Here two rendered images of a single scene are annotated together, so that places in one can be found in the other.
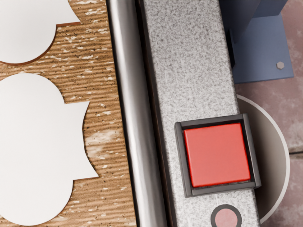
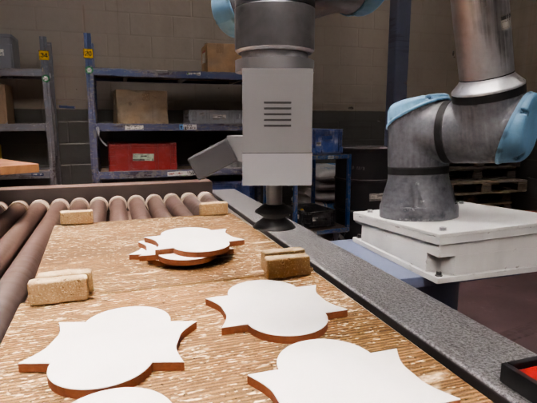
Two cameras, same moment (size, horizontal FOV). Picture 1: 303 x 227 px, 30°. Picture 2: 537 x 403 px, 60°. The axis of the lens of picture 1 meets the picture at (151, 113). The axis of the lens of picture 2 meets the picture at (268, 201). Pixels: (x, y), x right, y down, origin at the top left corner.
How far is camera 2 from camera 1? 0.45 m
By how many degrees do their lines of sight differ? 65
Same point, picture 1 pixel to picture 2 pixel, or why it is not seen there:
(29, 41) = (305, 322)
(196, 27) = (453, 323)
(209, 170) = not seen: outside the picture
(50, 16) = (316, 309)
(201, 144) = not seen: outside the picture
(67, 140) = (395, 376)
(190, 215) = not seen: outside the picture
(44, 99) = (345, 352)
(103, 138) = (434, 378)
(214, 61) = (492, 338)
